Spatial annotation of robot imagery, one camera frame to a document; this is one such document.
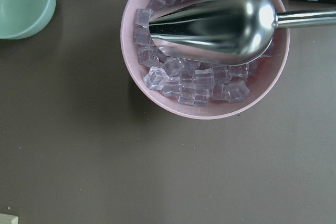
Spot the steel ice scoop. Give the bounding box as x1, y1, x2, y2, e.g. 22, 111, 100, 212
149, 0, 335, 66

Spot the pink bowl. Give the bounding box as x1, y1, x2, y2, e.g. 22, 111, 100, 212
120, 0, 290, 120

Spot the green bowl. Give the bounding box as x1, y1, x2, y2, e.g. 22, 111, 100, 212
1, 0, 56, 40

